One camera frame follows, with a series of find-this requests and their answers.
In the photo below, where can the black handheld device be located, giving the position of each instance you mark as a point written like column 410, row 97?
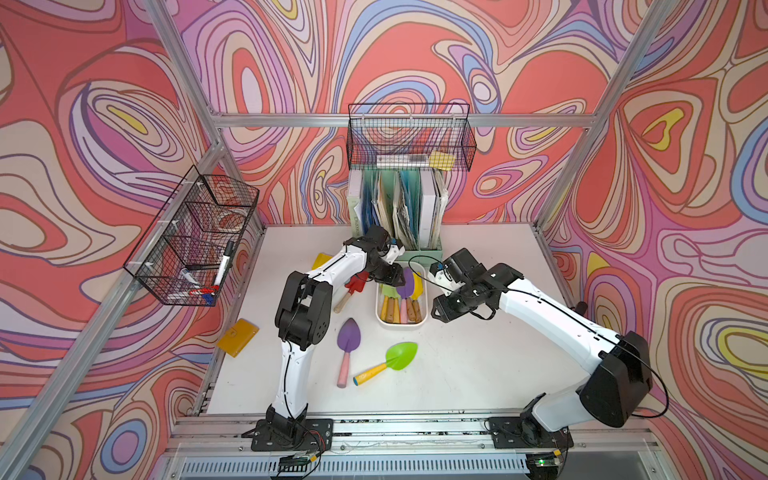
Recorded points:
column 581, row 308

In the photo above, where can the black wire basket left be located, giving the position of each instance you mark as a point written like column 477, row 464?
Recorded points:
column 177, row 261

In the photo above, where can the red shovel wooden handle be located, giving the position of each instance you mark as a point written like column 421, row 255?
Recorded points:
column 356, row 284

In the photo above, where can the white storage tray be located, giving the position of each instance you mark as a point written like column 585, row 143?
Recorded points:
column 423, row 301

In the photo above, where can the purple trowel pink handle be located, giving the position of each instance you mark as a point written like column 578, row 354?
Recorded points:
column 348, row 340
column 405, row 292

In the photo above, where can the black wire basket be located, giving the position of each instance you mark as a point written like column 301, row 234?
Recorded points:
column 177, row 261
column 401, row 135

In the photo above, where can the black white marker pen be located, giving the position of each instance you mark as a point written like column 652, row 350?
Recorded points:
column 224, row 263

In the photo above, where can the yellow plastic shovel blue cap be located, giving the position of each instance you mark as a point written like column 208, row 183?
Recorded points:
column 320, row 260

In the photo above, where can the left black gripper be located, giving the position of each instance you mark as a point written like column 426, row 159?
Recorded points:
column 391, row 277

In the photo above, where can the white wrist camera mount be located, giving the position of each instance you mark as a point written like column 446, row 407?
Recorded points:
column 395, row 250

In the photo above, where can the yellow sponge in basket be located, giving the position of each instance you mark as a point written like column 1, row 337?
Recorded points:
column 442, row 160

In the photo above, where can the mint green file crate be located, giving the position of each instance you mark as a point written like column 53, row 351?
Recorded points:
column 408, row 204

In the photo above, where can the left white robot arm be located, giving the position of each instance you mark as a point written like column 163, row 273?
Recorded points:
column 304, row 310

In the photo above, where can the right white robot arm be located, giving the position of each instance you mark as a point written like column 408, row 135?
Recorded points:
column 617, row 365

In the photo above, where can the green scoop yellow handle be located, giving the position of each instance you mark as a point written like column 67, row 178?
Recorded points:
column 397, row 358

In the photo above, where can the yellow shovel wooden handle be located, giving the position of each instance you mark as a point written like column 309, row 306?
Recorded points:
column 415, row 298

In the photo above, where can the black wire basket back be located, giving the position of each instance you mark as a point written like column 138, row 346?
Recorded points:
column 401, row 135

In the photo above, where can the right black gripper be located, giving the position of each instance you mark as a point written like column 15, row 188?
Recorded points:
column 446, row 313

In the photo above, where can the light green trowel wooden handle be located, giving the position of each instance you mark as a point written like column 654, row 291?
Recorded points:
column 391, row 292

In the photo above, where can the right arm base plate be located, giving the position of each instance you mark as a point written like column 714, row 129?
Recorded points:
column 524, row 431

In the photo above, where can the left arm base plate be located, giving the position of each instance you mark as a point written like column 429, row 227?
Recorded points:
column 313, row 434

